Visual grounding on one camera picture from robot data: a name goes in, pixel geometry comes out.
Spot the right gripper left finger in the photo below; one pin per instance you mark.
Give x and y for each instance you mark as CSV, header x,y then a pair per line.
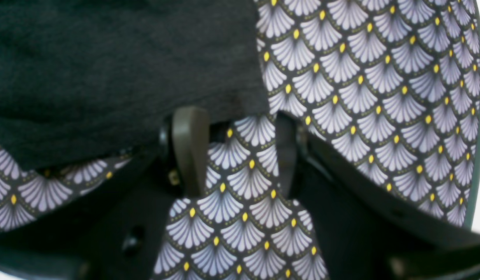
x,y
183,142

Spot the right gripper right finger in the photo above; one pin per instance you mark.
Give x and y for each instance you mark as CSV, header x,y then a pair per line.
x,y
290,136

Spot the dark grey T-shirt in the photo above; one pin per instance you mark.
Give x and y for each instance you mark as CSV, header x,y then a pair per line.
x,y
83,78

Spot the fan-patterned table cloth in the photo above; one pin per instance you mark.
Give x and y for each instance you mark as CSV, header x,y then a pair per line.
x,y
389,94

